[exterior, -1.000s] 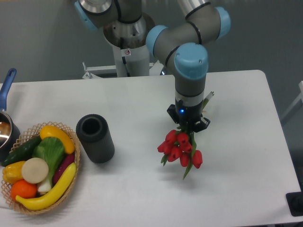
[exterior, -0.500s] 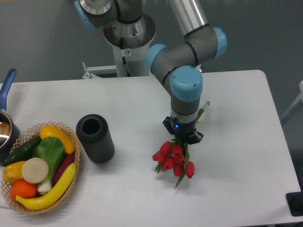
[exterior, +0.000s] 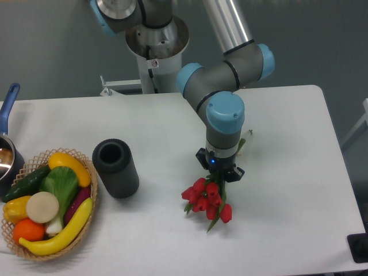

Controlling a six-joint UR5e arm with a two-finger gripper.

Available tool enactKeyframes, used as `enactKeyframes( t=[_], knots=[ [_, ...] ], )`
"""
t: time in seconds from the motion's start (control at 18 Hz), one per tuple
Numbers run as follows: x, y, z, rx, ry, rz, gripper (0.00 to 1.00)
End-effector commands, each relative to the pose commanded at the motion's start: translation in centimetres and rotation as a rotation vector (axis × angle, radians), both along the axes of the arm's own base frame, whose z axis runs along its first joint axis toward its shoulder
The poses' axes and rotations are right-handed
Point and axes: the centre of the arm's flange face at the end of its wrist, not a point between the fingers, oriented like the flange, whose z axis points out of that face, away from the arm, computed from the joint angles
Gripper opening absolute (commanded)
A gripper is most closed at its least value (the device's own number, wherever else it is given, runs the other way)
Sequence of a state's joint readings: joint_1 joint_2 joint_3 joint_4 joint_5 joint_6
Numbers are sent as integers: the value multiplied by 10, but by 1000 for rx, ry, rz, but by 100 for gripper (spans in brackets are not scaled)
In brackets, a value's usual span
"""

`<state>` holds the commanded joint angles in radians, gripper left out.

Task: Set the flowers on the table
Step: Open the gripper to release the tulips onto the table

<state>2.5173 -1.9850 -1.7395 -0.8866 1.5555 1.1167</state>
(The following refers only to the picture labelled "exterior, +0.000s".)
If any white furniture leg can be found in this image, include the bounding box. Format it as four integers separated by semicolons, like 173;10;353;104
340;98;367;152

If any woven wicker basket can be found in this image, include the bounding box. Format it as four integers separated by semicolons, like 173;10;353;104
1;148;98;262

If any beige round disc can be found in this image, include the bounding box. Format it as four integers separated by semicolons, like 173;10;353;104
26;191;59;224

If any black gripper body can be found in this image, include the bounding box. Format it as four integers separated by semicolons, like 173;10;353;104
204;146;237;173

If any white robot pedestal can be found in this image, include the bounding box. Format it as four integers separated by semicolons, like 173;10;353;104
101;16;189;95

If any yellow squash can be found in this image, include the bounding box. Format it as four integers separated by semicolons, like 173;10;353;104
48;152;91;187

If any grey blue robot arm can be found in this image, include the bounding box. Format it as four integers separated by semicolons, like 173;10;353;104
90;1;275;182

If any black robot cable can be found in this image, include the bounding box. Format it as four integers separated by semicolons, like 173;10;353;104
145;45;159;94

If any yellow bell pepper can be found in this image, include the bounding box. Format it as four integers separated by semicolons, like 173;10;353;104
3;195;31;225

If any blue handled saucepan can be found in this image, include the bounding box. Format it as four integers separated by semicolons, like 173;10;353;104
1;83;25;197

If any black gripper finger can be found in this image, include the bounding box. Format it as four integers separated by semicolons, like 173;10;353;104
195;148;210;171
224;167;245;182

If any red tulip bouquet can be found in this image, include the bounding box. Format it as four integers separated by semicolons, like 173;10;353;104
181;171;232;231

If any orange fruit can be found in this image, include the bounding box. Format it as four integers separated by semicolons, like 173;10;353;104
12;218;45;245

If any green cucumber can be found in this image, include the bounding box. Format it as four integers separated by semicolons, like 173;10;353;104
2;165;51;203

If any purple eggplant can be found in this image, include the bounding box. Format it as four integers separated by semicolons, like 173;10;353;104
64;187;91;226

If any black device at edge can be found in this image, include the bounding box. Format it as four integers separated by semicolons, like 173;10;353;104
347;233;367;263

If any green bok choy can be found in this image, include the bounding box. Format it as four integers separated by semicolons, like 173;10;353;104
39;166;78;237

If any dark grey ribbed vase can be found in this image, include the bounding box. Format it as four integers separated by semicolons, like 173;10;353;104
92;139;139;199

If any yellow banana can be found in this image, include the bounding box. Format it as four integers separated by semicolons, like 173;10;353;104
19;198;93;256

